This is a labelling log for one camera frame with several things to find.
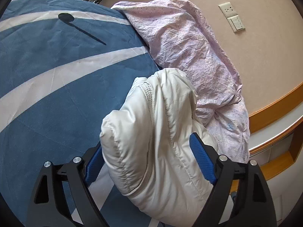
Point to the white wall socket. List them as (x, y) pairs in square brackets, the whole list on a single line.
[(227, 10)]

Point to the white light switch panel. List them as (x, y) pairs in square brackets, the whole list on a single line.
[(236, 23)]

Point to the blue white striped bedsheet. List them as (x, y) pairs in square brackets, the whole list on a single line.
[(59, 87)]

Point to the pink crumpled duvet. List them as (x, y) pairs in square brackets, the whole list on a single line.
[(189, 52)]

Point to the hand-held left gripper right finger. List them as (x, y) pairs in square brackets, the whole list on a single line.
[(203, 160)]

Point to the wooden door frame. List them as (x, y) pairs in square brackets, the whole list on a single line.
[(279, 104)]

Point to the wooden bedside shelf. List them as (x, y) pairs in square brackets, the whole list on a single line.
[(284, 162)]

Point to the cream puffer jacket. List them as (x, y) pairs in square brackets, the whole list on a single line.
[(151, 134)]

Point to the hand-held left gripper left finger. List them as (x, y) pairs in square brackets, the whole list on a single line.
[(94, 165)]

